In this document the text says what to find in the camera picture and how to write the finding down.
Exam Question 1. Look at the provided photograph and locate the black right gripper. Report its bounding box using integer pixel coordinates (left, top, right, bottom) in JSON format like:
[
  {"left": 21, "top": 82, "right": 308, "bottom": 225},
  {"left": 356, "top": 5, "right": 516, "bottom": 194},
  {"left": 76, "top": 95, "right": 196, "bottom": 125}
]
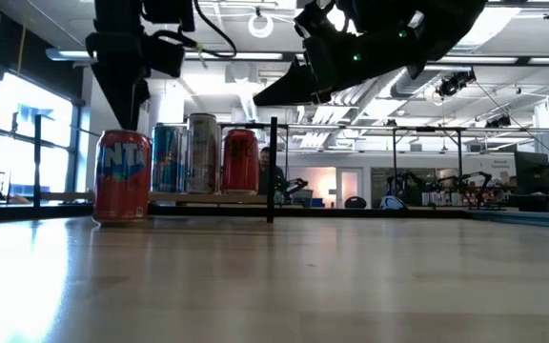
[{"left": 254, "top": 0, "right": 428, "bottom": 107}]

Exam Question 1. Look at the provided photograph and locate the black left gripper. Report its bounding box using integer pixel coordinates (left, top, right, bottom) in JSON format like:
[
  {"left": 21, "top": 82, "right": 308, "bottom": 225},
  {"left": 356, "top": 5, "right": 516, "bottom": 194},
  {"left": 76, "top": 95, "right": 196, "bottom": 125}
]
[{"left": 86, "top": 31, "right": 186, "bottom": 132}]

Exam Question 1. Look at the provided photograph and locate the red Fanta strawberry can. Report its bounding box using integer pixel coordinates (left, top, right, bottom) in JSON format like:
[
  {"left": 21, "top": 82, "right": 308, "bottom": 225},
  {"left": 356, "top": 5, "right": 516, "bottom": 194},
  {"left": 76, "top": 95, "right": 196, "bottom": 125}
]
[{"left": 91, "top": 129, "right": 153, "bottom": 226}]

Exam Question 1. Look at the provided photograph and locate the white Celsius can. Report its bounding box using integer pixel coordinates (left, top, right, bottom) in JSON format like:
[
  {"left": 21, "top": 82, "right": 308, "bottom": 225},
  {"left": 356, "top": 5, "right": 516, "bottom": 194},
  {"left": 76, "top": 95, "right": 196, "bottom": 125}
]
[{"left": 187, "top": 112, "right": 223, "bottom": 194}]

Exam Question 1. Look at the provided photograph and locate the long ceiling light fixture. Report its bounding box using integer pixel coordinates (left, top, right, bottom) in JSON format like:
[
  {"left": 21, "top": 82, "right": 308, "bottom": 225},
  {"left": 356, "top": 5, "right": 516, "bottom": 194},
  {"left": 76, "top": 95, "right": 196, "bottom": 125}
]
[{"left": 45, "top": 47, "right": 549, "bottom": 67}]

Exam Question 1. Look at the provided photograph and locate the round white ceiling lamp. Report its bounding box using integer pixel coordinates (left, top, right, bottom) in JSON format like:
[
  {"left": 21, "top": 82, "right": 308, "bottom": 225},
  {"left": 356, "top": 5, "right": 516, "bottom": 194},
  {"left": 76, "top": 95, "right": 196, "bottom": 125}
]
[{"left": 248, "top": 12, "right": 275, "bottom": 40}]

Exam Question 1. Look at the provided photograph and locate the person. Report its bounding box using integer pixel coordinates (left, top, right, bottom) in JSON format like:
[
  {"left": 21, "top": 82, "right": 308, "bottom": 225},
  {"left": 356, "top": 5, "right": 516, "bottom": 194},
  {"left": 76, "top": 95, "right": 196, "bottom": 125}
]
[{"left": 257, "top": 146, "right": 286, "bottom": 195}]

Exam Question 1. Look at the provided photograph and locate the grey bin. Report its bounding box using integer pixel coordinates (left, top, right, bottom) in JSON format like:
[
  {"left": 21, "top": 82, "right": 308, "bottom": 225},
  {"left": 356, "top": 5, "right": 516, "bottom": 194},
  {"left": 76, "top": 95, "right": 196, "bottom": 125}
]
[{"left": 291, "top": 189, "right": 314, "bottom": 207}]

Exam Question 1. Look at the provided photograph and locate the black ball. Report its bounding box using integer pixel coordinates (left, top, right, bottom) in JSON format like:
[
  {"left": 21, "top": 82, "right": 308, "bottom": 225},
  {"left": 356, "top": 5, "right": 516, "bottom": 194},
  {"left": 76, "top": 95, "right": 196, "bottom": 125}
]
[{"left": 343, "top": 194, "right": 369, "bottom": 210}]

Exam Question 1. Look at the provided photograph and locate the white blue round object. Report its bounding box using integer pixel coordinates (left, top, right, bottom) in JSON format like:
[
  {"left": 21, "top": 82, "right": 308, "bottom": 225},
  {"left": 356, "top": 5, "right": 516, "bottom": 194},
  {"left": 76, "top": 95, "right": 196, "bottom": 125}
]
[{"left": 382, "top": 193, "right": 407, "bottom": 211}]

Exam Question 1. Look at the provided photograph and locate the black ceiling track light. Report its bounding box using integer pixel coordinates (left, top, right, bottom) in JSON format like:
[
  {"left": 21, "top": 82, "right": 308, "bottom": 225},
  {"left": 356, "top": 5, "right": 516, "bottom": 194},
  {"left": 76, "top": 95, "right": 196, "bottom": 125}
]
[{"left": 435, "top": 70, "right": 478, "bottom": 100}]

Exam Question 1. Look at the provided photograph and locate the black monitor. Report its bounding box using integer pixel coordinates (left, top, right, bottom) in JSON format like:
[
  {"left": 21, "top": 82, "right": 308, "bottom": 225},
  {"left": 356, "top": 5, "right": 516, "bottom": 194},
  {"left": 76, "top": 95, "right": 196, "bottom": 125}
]
[{"left": 514, "top": 151, "right": 549, "bottom": 195}]

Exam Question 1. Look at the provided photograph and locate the black vertical post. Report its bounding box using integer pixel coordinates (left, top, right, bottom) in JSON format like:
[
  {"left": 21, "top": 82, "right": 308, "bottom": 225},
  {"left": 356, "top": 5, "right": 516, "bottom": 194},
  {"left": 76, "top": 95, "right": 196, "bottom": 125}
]
[{"left": 266, "top": 116, "right": 279, "bottom": 224}]

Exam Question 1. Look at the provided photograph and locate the yellow hanging cable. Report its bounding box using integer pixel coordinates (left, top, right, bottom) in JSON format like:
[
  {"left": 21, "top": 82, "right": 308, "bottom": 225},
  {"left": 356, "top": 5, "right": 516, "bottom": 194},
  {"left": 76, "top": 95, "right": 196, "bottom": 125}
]
[{"left": 15, "top": 18, "right": 29, "bottom": 75}]

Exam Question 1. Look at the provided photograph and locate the silver ventilation duct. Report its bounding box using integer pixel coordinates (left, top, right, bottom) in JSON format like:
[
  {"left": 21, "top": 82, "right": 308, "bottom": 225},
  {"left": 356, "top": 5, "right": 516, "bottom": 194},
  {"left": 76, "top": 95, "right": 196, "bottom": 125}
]
[{"left": 389, "top": 66, "right": 442, "bottom": 100}]

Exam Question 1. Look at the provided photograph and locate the black metal rig frame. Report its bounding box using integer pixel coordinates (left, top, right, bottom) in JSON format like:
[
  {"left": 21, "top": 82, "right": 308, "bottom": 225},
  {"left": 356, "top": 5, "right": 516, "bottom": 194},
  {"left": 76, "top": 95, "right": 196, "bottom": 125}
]
[{"left": 0, "top": 113, "right": 549, "bottom": 230}]

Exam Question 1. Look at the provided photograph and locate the black background frame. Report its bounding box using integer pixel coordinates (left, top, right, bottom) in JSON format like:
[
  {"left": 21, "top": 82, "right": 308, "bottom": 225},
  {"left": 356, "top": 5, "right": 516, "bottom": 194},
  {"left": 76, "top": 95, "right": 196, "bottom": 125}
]
[{"left": 219, "top": 122, "right": 549, "bottom": 175}]

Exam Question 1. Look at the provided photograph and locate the black device on wire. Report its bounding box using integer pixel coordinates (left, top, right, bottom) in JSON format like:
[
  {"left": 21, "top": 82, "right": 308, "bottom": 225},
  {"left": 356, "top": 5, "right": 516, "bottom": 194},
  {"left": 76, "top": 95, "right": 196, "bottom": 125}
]
[{"left": 486, "top": 115, "right": 513, "bottom": 129}]

